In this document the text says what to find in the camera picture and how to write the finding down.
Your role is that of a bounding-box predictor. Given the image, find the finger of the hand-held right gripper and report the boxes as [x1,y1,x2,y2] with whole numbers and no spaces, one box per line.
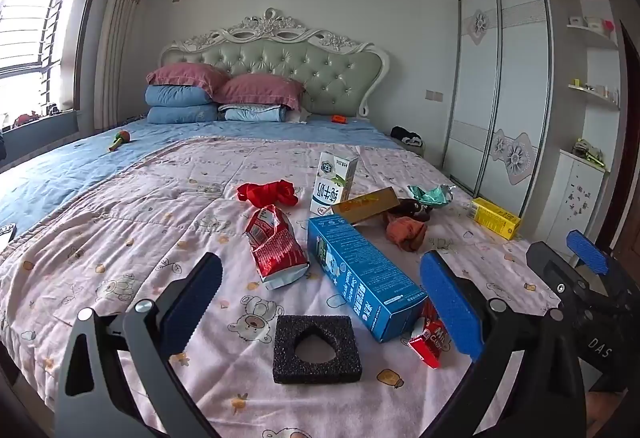
[566,229,612,276]
[525,241,594,307]

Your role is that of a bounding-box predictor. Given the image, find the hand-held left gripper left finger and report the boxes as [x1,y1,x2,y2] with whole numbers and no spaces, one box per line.
[54,252,224,438]

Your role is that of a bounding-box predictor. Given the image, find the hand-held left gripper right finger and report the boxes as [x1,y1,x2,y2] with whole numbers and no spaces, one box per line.
[419,249,588,438]

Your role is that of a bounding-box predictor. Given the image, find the red candy wrapper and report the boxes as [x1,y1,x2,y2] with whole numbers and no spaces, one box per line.
[407,313,447,369]

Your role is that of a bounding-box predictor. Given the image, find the yellow drink carton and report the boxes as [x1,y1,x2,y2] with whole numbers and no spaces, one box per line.
[470,197,522,240]

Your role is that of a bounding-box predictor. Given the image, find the orange cloth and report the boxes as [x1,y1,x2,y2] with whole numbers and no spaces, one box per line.
[385,215,428,253]

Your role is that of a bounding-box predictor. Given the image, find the blue cardboard box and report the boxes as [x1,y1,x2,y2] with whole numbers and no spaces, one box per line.
[306,214,428,344]

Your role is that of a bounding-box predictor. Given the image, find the red snack bag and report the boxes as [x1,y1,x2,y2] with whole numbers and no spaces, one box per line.
[244,204,311,291]

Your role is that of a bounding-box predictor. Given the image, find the dark brown wrapper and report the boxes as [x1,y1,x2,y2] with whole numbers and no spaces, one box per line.
[382,198,433,223]

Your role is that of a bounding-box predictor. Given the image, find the black foam block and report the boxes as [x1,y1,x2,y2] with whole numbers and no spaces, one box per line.
[272,315,363,385]

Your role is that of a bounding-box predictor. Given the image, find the green foil wrapper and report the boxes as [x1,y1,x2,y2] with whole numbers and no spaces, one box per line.
[406,183,455,209]

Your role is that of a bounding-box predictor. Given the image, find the gold brown cardboard box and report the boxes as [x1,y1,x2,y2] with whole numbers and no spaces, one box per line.
[331,187,401,225]

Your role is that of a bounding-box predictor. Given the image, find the red ribbon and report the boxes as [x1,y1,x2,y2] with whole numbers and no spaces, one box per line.
[236,179,299,209]

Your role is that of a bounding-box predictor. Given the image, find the white milk carton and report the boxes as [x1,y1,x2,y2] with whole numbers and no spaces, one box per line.
[310,151,360,218]

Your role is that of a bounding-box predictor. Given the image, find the white low cabinet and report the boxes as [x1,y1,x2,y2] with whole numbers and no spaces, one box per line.
[532,148,608,249]

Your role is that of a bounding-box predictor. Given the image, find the yellow green bundle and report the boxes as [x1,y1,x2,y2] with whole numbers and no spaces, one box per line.
[572,138,606,167]

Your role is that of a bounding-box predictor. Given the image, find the white sliding door wardrobe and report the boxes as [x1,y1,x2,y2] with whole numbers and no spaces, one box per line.
[440,0,560,219]

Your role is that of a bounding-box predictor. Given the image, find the black white clothes pile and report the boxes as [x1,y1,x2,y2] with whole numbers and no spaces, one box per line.
[390,125,425,148]

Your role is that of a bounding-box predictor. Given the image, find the blue bed sheet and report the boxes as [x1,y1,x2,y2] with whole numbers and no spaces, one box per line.
[0,115,401,264]

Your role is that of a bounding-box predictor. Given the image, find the blue folded quilt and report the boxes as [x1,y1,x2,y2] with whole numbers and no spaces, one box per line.
[147,105,226,125]

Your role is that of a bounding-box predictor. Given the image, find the light blue folded blanket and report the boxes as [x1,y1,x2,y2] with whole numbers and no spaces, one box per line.
[218,103,301,122]

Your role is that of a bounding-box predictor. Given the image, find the stacked blue pillows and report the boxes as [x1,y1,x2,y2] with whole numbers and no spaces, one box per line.
[145,85,221,108]

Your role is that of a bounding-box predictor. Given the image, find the grey corner shelf unit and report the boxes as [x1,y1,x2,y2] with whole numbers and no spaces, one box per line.
[541,0,628,154]

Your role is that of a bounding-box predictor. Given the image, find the pink pillow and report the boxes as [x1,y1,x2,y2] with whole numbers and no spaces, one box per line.
[212,73,307,111]
[146,64,231,99]

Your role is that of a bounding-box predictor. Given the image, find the green tufted bed headboard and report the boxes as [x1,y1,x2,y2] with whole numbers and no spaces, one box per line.
[159,7,391,119]

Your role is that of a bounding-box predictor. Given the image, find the beige striped curtain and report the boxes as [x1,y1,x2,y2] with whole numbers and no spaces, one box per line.
[95,0,157,131]

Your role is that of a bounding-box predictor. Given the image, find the window with wooden frame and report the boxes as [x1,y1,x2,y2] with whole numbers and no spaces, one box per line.
[0,0,113,119]

